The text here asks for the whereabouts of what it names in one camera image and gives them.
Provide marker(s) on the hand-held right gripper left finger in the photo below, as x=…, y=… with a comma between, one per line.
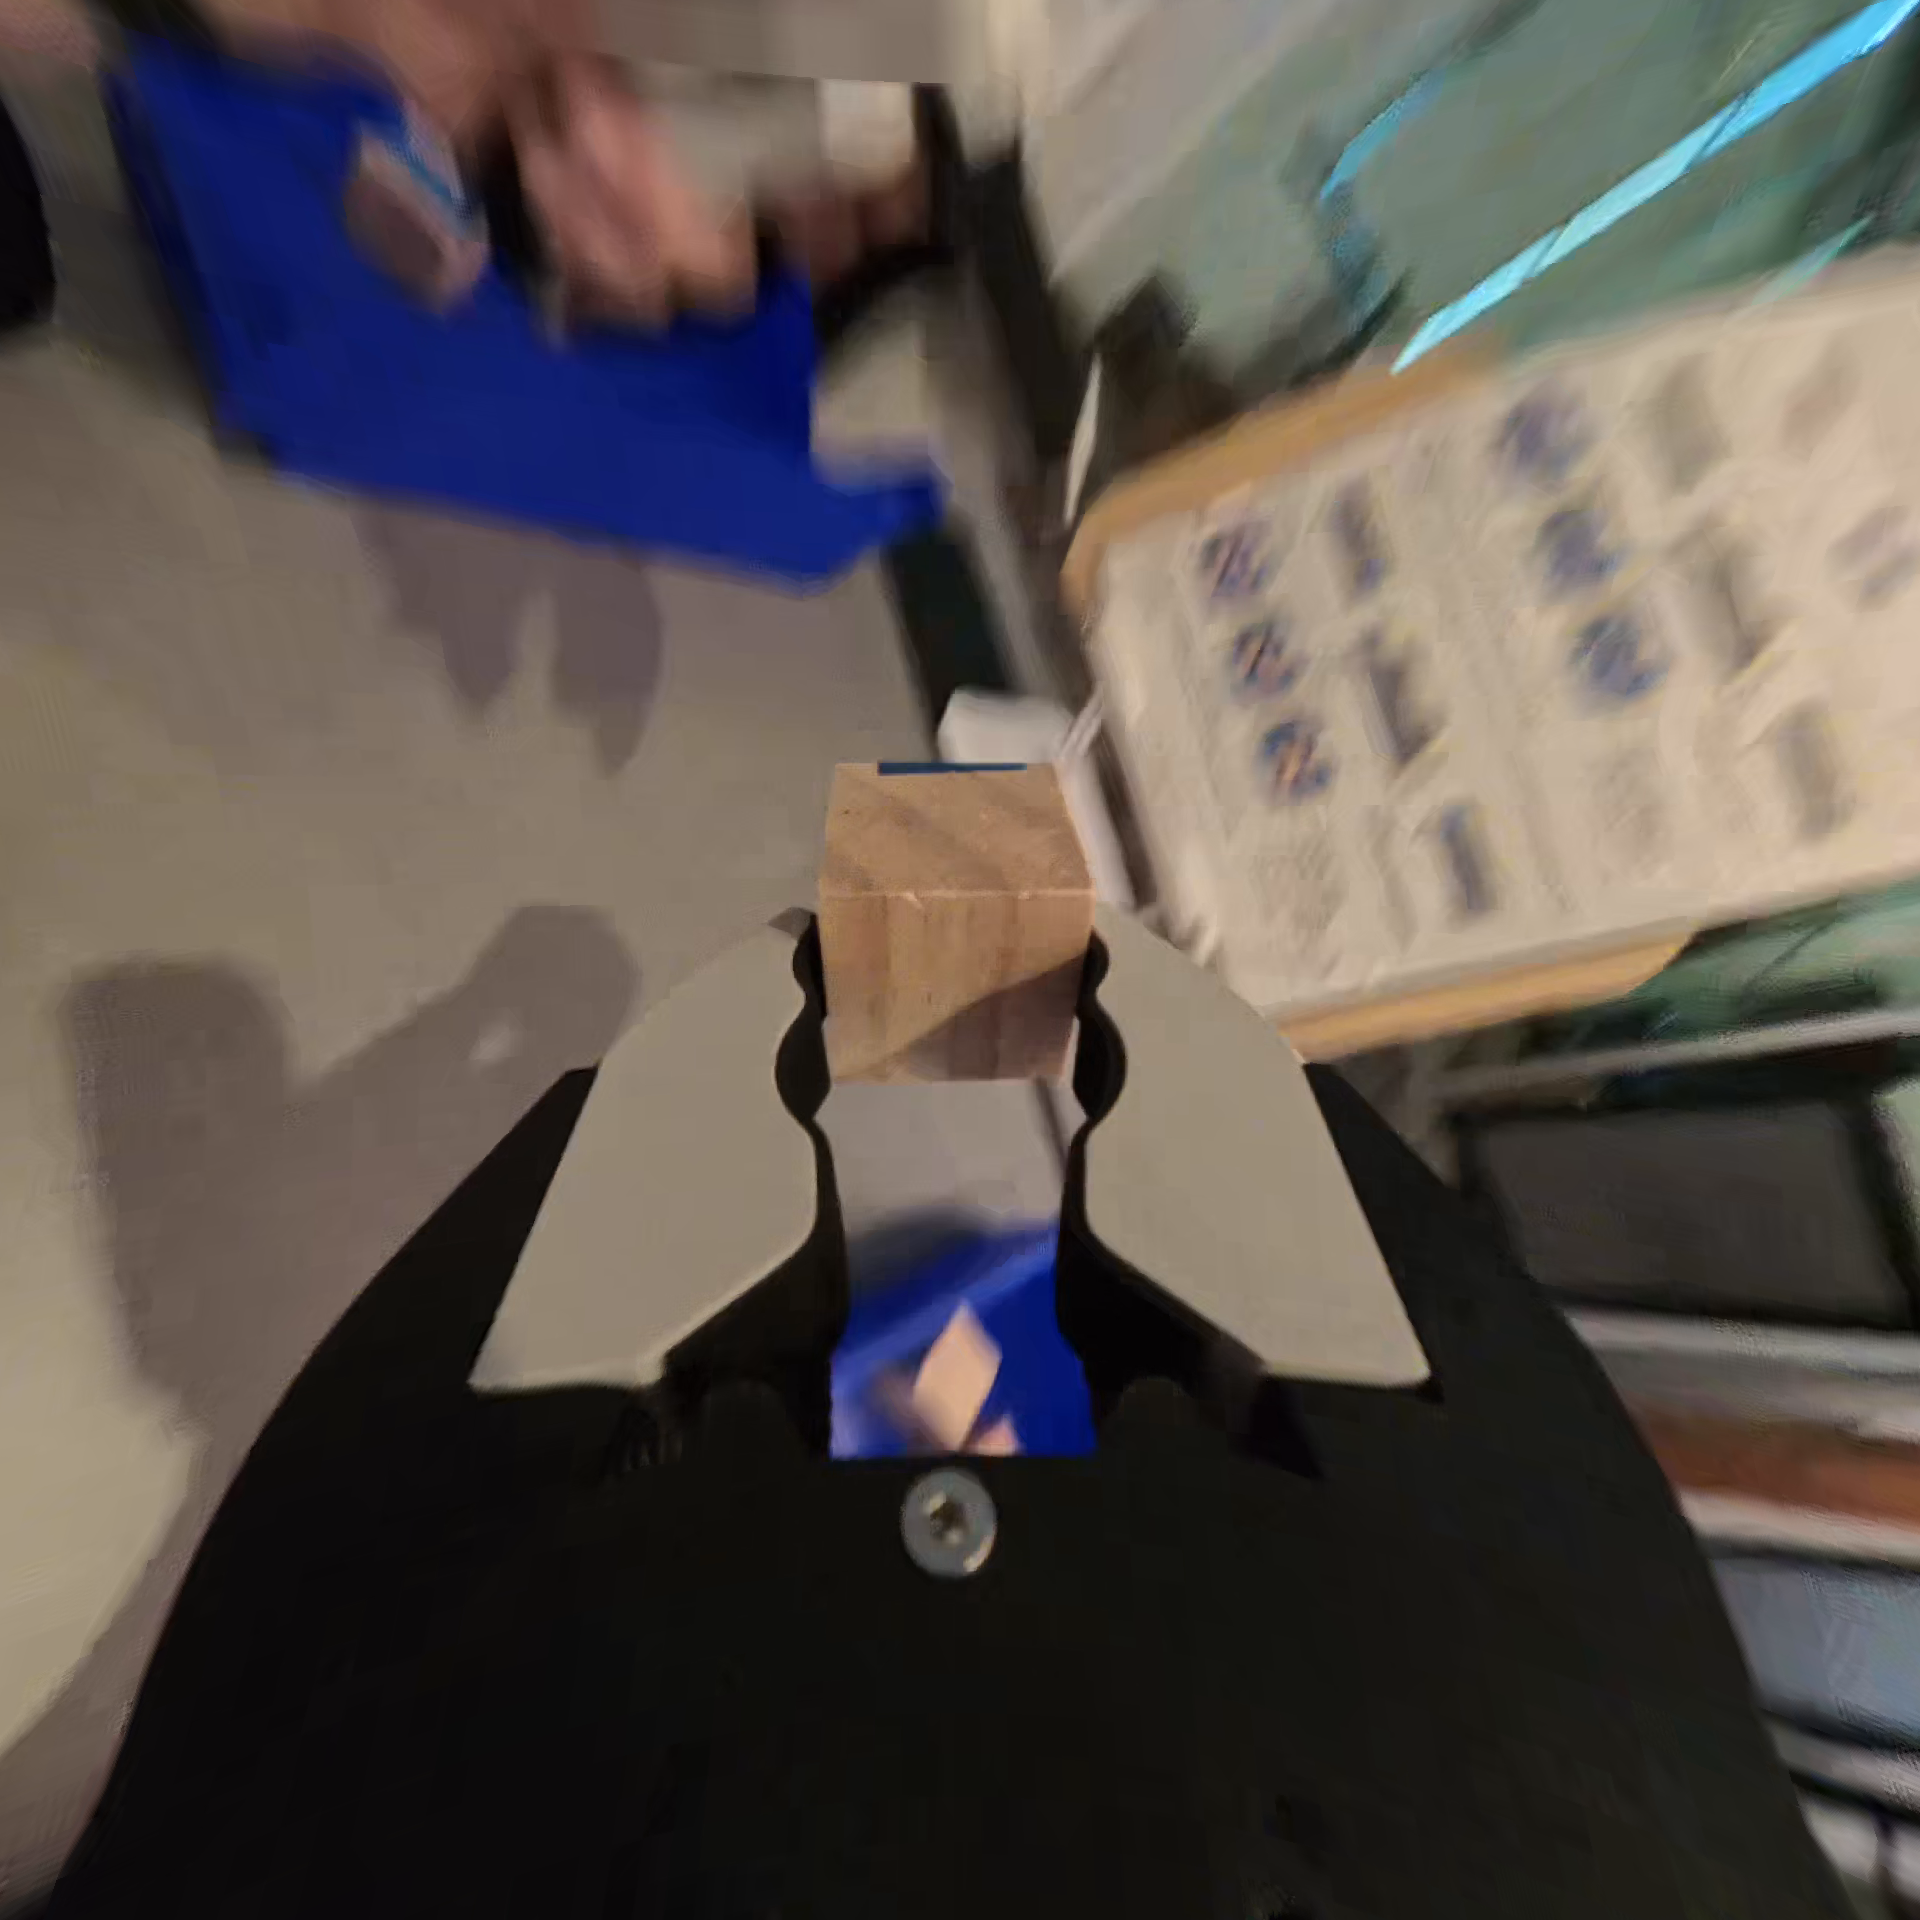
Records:
x=662, y=1200

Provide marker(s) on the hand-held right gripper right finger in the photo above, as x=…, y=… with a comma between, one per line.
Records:
x=1244, y=1200

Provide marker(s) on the blue plastic bin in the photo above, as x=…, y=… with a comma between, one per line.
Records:
x=902, y=1306
x=525, y=422

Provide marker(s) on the person's left hand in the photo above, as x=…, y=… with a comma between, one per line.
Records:
x=629, y=211

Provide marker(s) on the dark screen panel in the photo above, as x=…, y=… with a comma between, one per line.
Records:
x=1682, y=1214

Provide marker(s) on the printed instruction sheet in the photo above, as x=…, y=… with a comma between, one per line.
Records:
x=1501, y=645

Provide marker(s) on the wooden sign board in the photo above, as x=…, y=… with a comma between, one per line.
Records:
x=1277, y=434

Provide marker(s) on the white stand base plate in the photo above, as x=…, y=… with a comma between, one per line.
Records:
x=1005, y=727

